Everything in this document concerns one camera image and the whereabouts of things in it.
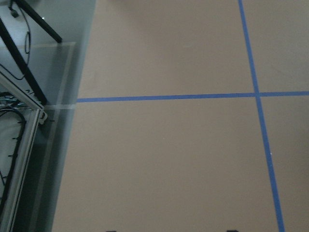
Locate aluminium slatted workbench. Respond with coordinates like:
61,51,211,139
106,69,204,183
0,73,46,232

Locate white desk black legs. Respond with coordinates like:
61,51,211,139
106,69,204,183
0,0,63,105

